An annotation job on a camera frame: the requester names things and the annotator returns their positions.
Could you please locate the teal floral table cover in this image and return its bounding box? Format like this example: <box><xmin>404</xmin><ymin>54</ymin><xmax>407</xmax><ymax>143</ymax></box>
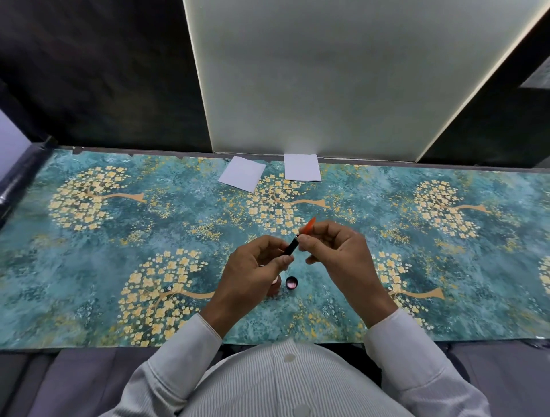
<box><xmin>0</xmin><ymin>148</ymin><xmax>550</xmax><ymax>349</ymax></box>

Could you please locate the black wrapped metal frame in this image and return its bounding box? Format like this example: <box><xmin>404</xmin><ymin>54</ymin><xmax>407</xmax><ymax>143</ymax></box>
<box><xmin>0</xmin><ymin>136</ymin><xmax>59</xmax><ymax>226</ymax></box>

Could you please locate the creased white paper square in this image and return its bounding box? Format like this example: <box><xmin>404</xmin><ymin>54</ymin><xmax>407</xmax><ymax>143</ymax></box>
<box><xmin>218</xmin><ymin>155</ymin><xmax>268</xmax><ymax>193</ymax></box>

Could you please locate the grey wall sticker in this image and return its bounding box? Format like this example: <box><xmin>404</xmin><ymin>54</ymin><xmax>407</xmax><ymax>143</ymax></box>
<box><xmin>520</xmin><ymin>56</ymin><xmax>550</xmax><ymax>90</ymax></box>

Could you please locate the person's striped shirt torso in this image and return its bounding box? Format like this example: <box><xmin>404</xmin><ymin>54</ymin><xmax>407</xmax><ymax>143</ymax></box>
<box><xmin>180</xmin><ymin>339</ymin><xmax>415</xmax><ymax>417</ymax></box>

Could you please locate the person's left forearm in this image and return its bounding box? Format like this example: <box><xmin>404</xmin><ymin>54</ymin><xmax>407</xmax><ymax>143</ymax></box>
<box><xmin>101</xmin><ymin>313</ymin><xmax>224</xmax><ymax>417</ymax></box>

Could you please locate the person's right forearm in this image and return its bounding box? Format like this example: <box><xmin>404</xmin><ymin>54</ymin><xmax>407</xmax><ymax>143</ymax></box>
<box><xmin>364</xmin><ymin>307</ymin><xmax>493</xmax><ymax>417</ymax></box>

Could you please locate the person's left hand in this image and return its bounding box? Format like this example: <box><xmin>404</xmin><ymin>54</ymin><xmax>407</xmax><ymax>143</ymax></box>
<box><xmin>199</xmin><ymin>235</ymin><xmax>295</xmax><ymax>339</ymax></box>

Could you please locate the person's right hand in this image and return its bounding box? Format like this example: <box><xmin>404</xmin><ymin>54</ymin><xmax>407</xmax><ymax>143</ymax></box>
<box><xmin>297</xmin><ymin>220</ymin><xmax>399</xmax><ymax>329</ymax></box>

